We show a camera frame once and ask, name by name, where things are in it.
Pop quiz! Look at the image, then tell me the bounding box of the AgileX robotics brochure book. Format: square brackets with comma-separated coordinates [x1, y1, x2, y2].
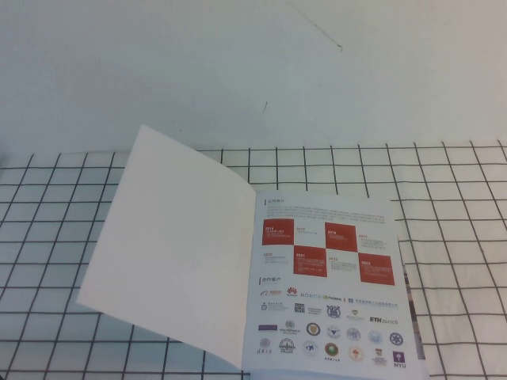
[74, 124, 429, 380]

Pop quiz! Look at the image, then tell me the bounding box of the white black-grid checkered tablecloth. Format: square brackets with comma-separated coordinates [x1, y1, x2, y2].
[0, 140, 507, 380]

